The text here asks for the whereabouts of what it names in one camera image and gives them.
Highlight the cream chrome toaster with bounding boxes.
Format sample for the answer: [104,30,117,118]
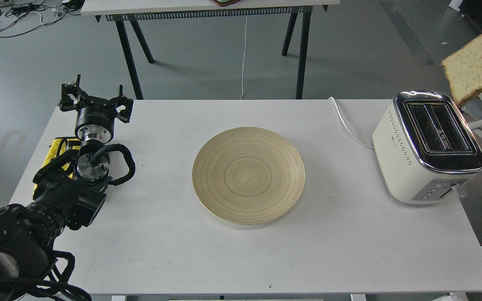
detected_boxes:
[372,91,482,204]

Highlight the background table with black legs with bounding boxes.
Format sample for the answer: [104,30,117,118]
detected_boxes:
[80,0,341,99]

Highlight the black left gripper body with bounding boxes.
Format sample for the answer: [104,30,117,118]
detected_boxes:
[75,97,116,142]

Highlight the brown object on background table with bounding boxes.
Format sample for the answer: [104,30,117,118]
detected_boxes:
[212,0,240,6]

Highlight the cables and power strips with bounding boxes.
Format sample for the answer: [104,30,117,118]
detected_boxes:
[0,0,85,44]

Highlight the thin white hanging cable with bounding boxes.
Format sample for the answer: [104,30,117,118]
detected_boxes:
[240,15,249,100]

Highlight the white toaster power cable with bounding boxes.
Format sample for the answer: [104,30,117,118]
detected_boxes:
[328,97,375,150]

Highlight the slice of brown bread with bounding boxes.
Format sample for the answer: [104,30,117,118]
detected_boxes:
[441,34,482,107]

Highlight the yellow cloth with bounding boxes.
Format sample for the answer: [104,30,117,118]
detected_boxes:
[32,137,81,200]

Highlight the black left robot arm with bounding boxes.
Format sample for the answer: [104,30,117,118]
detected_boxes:
[0,76,136,301]

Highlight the round wooden plate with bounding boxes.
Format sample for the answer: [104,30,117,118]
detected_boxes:
[192,127,306,225]

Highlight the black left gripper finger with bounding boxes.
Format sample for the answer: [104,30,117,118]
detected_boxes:
[106,84,134,123]
[59,74,91,112]

